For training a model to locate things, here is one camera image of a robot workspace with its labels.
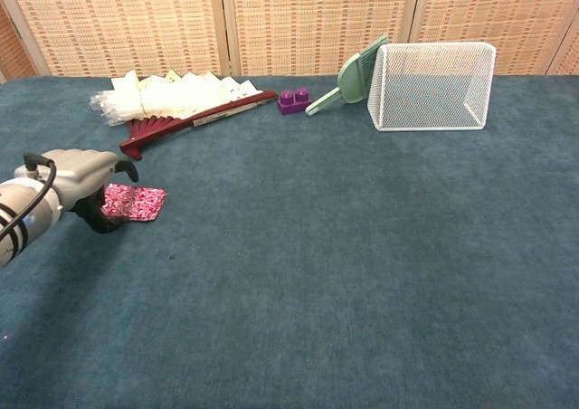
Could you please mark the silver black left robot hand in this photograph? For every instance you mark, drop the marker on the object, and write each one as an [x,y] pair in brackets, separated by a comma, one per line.
[77,171]

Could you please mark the pink-patterned card stack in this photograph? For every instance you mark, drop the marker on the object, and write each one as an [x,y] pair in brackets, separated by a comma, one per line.
[135,203]

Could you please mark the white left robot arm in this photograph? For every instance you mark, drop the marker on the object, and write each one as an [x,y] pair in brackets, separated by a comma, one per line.
[25,219]

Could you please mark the red ribbed paper folding fan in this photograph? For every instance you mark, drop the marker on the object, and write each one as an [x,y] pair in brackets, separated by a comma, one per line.
[181,119]

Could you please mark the brown woven screen panel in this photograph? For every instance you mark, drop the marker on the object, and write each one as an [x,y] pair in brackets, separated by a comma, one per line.
[13,47]

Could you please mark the woven bamboo screen panel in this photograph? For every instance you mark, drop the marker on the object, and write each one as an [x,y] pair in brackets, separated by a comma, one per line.
[321,20]
[567,58]
[122,24]
[497,11]

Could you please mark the purple toy brick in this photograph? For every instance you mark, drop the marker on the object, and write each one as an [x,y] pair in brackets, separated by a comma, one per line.
[294,102]

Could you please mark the teal felt table mat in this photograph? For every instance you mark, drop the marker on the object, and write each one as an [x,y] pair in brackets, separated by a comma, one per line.
[316,269]

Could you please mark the green plastic scoop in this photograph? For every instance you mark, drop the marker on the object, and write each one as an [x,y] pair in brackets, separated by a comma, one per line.
[350,81]

